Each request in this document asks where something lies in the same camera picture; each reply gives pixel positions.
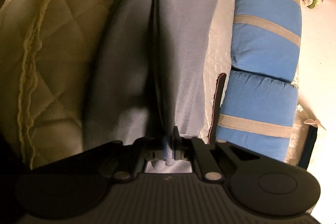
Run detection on grey-blue sweatpants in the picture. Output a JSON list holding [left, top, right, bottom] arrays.
[[82, 0, 218, 150]]

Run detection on right blue striped pillow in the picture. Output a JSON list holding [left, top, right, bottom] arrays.
[[216, 71, 298, 161]]

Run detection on blue striped pillow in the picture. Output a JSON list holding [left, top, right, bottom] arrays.
[[231, 0, 302, 83], [216, 71, 298, 161]]

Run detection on left blue striped pillow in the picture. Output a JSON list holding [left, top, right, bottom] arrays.
[[231, 0, 302, 83]]

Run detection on navy blue folded cloth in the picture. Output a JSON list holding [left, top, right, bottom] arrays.
[[298, 125, 318, 169]]

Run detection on grey quilted bedspread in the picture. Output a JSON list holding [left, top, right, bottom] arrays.
[[1, 0, 234, 169]]

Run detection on black strap with red edge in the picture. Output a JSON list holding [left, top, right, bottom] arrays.
[[207, 72, 227, 144]]

